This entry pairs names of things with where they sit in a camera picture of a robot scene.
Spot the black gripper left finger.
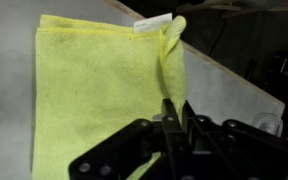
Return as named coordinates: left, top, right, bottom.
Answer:
left=68, top=99, right=179, bottom=180

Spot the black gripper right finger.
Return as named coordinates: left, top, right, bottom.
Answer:
left=183, top=104, right=288, bottom=180

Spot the yellow microfiber towel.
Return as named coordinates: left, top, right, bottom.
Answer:
left=32, top=15, right=187, bottom=180

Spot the clear plastic tray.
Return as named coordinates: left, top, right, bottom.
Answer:
left=252, top=113, right=283, bottom=137

